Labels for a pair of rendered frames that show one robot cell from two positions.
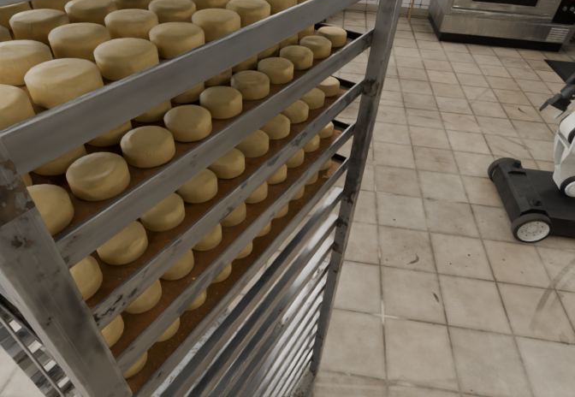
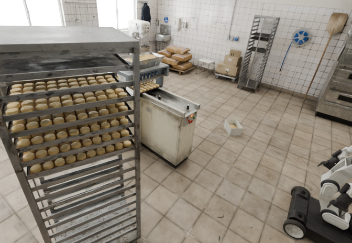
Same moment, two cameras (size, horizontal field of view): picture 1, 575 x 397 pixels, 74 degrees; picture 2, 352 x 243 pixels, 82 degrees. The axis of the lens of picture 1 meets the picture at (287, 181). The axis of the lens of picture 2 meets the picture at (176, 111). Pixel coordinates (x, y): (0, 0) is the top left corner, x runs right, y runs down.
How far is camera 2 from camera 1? 0.91 m
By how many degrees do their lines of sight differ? 25
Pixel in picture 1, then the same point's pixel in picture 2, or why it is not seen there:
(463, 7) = (331, 101)
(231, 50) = (58, 110)
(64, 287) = (7, 139)
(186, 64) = (44, 111)
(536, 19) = not seen: outside the picture
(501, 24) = not seen: outside the picture
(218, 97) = (69, 117)
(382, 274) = (200, 216)
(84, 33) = (40, 101)
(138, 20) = (53, 100)
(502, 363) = not seen: outside the picture
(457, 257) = (244, 225)
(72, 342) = (8, 148)
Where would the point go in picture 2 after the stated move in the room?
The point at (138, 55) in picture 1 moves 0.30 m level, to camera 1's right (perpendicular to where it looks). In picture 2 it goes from (40, 107) to (84, 129)
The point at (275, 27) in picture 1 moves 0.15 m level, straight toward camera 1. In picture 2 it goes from (75, 107) to (46, 120)
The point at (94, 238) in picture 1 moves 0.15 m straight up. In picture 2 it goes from (20, 134) to (10, 106)
